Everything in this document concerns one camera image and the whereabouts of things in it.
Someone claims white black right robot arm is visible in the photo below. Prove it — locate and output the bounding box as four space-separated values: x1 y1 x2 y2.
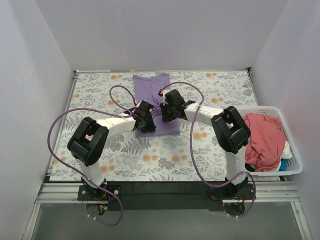
158 89 251 199

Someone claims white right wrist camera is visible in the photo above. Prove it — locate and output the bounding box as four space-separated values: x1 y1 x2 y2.
158 89 170 105

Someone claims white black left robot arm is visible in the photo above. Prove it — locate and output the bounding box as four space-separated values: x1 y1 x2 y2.
67 100 156 200

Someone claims blue garment in basket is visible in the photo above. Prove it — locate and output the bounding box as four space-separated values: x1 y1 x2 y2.
278 158 287 172

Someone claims white plastic laundry basket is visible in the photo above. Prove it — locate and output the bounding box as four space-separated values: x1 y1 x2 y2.
238 106 303 176

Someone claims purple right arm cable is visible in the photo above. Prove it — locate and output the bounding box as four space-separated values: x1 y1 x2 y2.
157 81 257 220

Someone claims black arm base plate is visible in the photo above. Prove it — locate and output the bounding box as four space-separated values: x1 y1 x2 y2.
77 181 257 212

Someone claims purple t shirt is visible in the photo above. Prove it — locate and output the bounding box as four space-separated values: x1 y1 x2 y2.
132 73 180 138

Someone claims floral patterned table mat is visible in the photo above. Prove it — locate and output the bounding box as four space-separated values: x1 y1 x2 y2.
48 71 257 182

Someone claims white garment in basket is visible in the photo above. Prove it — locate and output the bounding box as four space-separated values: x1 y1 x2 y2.
281 141 292 160

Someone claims aluminium table frame rail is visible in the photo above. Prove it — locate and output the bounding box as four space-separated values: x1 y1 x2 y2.
22 70 312 240

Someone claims pink t shirt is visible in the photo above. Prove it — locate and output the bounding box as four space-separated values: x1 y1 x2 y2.
244 113 286 172

